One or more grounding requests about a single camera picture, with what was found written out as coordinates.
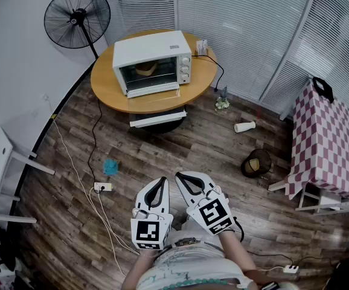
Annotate person's left forearm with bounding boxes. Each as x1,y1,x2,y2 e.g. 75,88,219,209
121,249,160,290

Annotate white window blinds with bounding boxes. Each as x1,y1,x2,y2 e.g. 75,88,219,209
86,0,349,123

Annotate checkered cloth covered table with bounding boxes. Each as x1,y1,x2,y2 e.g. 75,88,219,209
267,77,349,216

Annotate yellow plate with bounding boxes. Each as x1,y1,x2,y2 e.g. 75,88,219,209
135,61,158,77

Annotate person's right forearm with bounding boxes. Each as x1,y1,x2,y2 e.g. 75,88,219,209
219,230,272,283

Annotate white cable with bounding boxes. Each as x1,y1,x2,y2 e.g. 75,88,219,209
89,188,141,277
43,94,98,190

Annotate person's white printed shirt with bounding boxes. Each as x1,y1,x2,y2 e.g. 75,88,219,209
135,219,255,290

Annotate round wooden table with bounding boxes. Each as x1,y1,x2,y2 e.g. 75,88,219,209
90,30,218,134

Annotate thin black cable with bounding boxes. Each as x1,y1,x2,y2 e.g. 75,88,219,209
246,250,335,268

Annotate white toaster oven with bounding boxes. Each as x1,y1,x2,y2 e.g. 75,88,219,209
112,30,193,129

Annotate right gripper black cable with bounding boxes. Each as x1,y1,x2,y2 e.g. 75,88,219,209
230,216,245,243

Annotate black floor cable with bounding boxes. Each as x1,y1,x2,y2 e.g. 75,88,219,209
86,98,103,190

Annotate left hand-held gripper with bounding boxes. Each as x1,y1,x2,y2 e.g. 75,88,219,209
130,176,174,251

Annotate white bottle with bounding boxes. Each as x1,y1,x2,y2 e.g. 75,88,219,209
234,120,257,134

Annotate black standing fan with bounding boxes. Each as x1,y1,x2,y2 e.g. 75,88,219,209
43,0,112,60

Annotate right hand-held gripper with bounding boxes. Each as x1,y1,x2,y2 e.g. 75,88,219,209
174,171,235,237

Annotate black mesh wastebasket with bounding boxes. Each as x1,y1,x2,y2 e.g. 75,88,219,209
240,149,272,179

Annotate teal bead necklace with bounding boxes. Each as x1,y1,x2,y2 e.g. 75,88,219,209
159,278,245,290

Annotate blue cloth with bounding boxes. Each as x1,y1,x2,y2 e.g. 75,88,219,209
103,158,120,176

